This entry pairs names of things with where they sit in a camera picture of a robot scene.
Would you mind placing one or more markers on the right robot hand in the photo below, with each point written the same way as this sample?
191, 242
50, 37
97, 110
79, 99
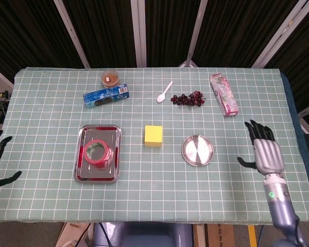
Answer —
269, 157

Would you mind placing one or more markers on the red tape roll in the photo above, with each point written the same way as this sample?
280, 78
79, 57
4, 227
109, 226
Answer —
106, 161

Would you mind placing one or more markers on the yellow foam cube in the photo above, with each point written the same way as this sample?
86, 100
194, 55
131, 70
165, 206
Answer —
153, 136

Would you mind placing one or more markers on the round steel plate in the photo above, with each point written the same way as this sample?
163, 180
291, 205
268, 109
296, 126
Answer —
197, 150

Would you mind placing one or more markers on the pink floral carton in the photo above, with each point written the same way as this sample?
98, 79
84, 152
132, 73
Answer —
225, 96

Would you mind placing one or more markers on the dark red grape bunch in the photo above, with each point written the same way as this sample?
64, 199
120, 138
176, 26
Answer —
186, 100

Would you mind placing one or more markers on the rectangular steel tray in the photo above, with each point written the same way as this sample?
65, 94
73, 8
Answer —
98, 178

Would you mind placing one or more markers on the green checked tablecloth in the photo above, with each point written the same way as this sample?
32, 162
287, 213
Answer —
154, 200

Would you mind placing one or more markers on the white plastic spoon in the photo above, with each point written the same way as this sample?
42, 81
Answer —
160, 98

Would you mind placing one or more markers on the blue cookie box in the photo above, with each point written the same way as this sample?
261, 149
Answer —
105, 96

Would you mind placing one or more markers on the blue-grey robot torso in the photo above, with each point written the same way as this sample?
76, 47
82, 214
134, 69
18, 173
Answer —
149, 234

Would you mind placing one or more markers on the clear jar with orange contents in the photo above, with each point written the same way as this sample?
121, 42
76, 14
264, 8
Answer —
110, 78

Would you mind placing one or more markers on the black pleated curtain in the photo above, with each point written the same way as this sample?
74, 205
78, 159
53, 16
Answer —
105, 25

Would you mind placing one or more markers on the white frame post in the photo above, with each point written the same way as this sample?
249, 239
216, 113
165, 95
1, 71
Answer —
197, 25
139, 31
307, 113
280, 33
72, 33
0, 76

